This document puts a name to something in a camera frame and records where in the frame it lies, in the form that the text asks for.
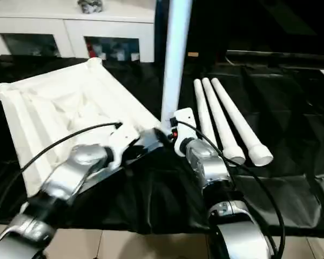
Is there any black bar with red light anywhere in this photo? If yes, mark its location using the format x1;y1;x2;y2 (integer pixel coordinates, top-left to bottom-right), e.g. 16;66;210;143
226;50;324;70

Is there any black mat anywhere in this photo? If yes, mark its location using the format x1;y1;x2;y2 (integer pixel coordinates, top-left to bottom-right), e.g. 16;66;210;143
0;52;324;238

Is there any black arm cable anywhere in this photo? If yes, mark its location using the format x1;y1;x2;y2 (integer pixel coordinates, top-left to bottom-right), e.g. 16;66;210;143
175;120;286;259
0;121;123;225

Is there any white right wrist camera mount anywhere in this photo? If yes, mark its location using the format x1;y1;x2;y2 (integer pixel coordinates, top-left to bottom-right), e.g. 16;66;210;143
170;107;197;158

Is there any dark object on cabinet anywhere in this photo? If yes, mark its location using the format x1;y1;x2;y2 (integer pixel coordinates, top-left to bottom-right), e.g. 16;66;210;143
77;0;104;14

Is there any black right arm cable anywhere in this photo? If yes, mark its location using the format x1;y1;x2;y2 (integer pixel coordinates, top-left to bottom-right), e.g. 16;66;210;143
175;120;286;259

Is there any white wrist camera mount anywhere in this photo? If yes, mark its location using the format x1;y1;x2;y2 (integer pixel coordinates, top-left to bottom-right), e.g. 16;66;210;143
170;107;197;158
107;125;140;170

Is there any white plastic table top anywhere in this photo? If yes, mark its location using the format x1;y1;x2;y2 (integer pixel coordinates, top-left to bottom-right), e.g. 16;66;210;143
0;57;170;198

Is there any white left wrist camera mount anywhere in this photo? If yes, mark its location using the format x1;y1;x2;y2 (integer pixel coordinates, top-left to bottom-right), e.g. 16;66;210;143
107;125;140;170

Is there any white plastic table leg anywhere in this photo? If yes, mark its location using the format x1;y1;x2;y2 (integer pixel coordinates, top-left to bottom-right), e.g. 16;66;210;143
160;0;193;134
211;77;274;167
193;78;219;144
201;77;246;166

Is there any white cabinet with glass doors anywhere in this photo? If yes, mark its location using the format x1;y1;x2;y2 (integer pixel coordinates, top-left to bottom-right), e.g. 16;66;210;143
0;0;156;63

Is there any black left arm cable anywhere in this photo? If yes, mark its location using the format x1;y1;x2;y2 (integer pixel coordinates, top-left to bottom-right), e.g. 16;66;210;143
0;121;123;225

